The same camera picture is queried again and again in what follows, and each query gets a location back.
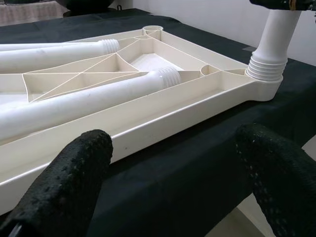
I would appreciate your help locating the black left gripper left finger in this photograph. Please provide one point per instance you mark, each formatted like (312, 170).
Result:
(61, 185)

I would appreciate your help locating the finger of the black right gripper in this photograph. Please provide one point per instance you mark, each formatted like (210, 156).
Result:
(276, 4)

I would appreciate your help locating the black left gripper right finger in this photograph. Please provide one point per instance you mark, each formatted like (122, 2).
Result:
(284, 185)

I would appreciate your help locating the white plastic children table top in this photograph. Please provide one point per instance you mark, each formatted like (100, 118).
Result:
(172, 118)

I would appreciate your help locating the grey tape patch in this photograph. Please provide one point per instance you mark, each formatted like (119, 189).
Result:
(249, 48)

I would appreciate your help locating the black tablecloth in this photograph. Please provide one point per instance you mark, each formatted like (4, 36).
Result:
(172, 185)

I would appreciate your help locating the beige cloth covered shelf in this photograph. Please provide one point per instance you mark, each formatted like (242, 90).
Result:
(24, 12)

